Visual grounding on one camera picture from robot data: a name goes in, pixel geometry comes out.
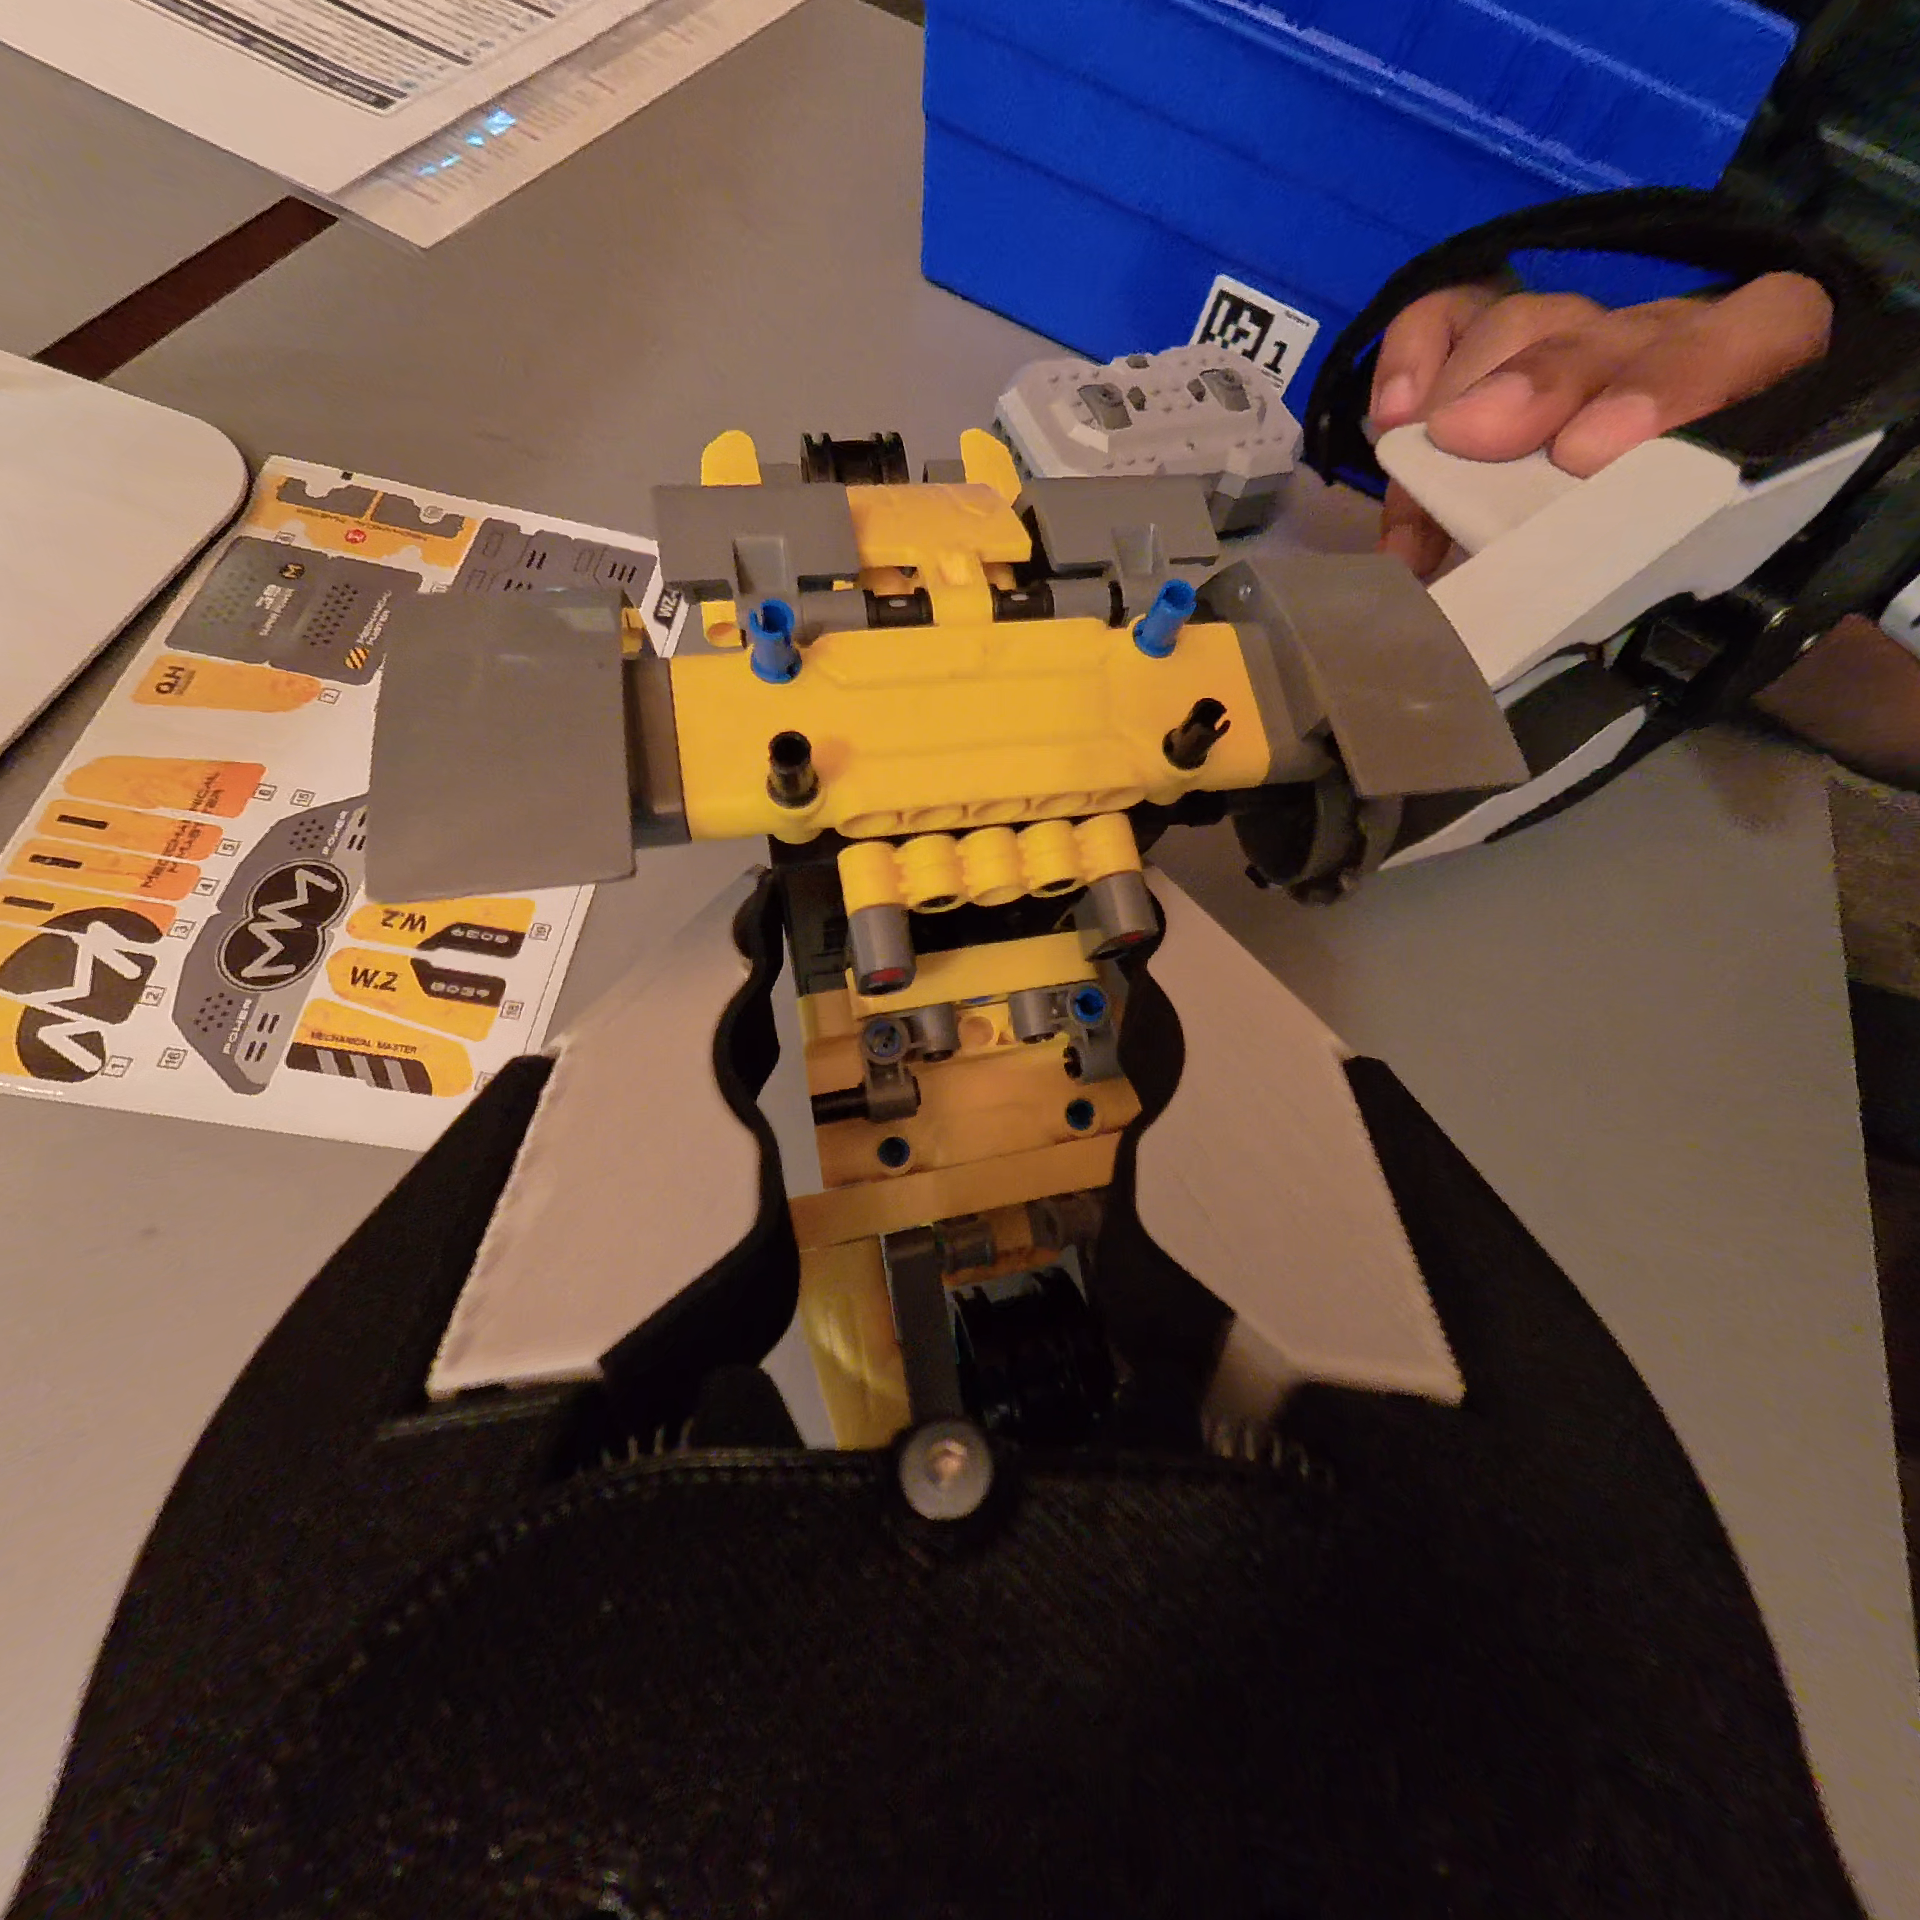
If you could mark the person's right hand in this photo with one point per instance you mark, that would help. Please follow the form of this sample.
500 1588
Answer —
1621 368

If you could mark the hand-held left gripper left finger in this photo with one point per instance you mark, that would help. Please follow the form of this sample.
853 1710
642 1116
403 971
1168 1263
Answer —
615 1201

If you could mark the tagged blue plastic bin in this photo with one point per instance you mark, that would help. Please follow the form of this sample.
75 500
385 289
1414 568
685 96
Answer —
1200 150

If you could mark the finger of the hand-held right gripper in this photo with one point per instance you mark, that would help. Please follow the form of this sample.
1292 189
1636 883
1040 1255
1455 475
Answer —
1605 571
1559 789

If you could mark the printed paper sheet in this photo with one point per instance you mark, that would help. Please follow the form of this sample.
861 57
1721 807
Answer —
375 77

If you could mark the yellow toy vehicle model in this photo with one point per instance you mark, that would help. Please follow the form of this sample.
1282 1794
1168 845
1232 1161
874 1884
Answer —
961 721

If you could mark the sticker sheet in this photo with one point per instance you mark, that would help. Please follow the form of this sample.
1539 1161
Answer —
299 961

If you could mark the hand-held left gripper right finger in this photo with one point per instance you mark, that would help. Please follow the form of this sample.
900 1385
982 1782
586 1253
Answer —
1290 1201

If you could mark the person's right forearm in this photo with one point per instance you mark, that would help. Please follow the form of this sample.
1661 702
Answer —
1859 707

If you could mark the grey toy battery box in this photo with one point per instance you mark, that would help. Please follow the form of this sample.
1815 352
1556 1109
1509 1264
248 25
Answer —
1140 434

